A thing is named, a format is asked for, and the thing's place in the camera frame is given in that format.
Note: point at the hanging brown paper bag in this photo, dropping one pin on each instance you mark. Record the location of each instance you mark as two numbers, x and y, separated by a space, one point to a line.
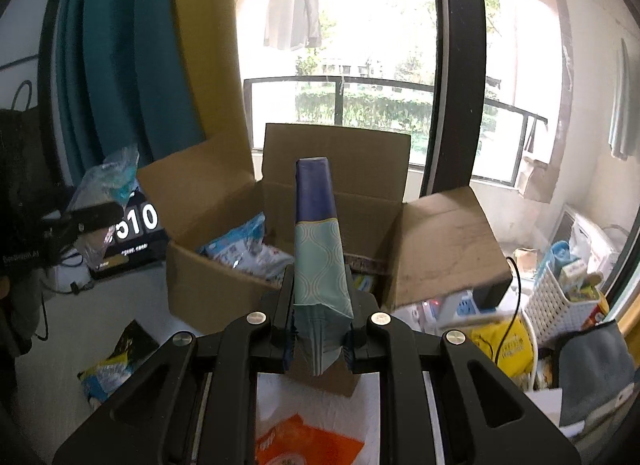
535 175

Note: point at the orange snack packet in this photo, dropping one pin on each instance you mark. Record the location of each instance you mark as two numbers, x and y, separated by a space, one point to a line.
310 445

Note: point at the blue white snack packet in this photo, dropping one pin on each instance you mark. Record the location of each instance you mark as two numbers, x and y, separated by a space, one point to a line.
235 245

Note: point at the person's left forearm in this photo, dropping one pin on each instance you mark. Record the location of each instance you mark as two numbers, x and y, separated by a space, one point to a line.
20 315

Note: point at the hanging pale blue towel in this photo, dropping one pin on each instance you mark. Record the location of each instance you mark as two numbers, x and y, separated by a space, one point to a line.
620 110

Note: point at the white power strip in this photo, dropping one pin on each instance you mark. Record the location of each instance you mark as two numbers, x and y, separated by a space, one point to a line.
455 310

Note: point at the yellow printed bag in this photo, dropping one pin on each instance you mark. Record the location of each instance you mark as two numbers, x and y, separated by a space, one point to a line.
510 345

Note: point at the black charger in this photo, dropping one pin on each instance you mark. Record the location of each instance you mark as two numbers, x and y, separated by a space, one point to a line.
492 295

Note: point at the brown cardboard box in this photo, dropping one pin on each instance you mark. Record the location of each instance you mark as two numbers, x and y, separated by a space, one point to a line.
210 275

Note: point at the white printed snack packet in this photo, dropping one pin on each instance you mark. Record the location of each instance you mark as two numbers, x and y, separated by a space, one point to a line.
265 260

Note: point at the grey cloth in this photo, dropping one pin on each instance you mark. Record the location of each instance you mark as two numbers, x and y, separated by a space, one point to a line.
595 370

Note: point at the black window frame post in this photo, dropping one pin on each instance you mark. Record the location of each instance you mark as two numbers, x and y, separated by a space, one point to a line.
452 70
50 70

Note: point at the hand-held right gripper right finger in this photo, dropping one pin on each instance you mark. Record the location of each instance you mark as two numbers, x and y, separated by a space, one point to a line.
356 345

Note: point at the mustard yellow curtain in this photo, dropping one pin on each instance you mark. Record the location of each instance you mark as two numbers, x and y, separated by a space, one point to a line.
210 45

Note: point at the teal curtain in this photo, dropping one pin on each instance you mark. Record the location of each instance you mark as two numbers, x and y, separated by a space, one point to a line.
125 45

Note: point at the black balcony railing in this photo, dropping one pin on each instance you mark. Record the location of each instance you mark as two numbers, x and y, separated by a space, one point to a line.
340 81

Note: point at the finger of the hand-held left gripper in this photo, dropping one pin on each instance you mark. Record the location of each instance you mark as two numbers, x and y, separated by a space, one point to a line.
95 215

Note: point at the clear packet with blue pieces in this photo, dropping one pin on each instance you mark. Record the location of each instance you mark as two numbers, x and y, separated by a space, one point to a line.
100 180

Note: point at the light blue snack packet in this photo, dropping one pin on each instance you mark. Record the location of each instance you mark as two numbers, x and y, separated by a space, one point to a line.
107 377

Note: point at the black tablet clock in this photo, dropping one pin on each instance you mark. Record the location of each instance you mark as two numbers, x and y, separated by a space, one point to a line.
140 245

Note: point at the navy and teal packet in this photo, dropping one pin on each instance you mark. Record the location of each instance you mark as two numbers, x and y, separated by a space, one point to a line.
315 245

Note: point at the white plastic basket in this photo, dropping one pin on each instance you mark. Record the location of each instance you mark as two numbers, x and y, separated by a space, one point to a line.
555 305

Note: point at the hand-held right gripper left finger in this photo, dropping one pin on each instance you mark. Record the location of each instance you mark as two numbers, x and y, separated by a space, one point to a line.
280 315

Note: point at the white appliance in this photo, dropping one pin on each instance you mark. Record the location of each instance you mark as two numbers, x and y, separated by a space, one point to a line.
595 240

